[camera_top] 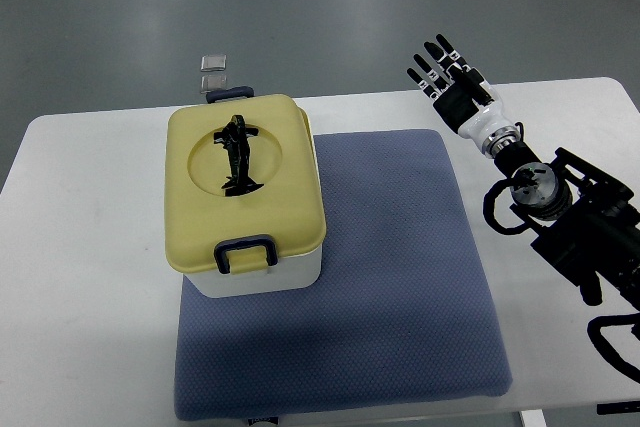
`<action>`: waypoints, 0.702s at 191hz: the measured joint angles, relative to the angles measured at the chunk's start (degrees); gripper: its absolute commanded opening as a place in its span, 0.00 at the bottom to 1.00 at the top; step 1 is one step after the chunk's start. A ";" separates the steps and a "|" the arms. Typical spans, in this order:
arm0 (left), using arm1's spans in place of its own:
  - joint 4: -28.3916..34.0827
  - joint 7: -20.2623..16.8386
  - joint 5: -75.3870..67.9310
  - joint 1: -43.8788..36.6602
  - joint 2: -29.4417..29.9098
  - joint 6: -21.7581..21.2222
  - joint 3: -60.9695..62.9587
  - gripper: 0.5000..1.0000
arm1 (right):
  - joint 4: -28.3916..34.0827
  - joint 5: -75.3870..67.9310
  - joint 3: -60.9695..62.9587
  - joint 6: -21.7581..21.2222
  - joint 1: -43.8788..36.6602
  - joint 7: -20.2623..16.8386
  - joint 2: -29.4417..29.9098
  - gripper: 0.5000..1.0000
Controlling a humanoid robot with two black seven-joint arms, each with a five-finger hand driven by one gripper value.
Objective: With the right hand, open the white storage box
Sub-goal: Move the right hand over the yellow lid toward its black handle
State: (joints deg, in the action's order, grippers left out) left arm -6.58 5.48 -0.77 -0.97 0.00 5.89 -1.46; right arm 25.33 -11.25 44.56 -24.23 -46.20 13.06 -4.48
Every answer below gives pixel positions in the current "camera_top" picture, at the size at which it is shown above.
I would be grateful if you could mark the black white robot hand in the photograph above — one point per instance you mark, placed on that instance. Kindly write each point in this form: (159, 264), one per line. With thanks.
(463, 98)

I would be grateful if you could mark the blue textured mat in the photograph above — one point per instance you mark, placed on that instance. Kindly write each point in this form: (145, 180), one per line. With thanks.
(401, 311)

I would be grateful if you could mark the yellow storage box lid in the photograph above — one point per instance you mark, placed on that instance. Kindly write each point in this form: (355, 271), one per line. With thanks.
(277, 114)

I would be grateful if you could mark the white storage box base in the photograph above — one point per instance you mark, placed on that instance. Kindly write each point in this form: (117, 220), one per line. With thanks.
(264, 241)

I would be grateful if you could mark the metal floor plate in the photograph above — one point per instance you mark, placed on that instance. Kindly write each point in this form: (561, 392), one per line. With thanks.
(213, 82)
(213, 62)

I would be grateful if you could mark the upper metal floor plate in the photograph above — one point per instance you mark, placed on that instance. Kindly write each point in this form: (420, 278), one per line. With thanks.
(213, 62)

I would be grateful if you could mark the lower metal floor plate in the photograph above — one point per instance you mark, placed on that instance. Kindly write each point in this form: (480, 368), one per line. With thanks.
(213, 82)

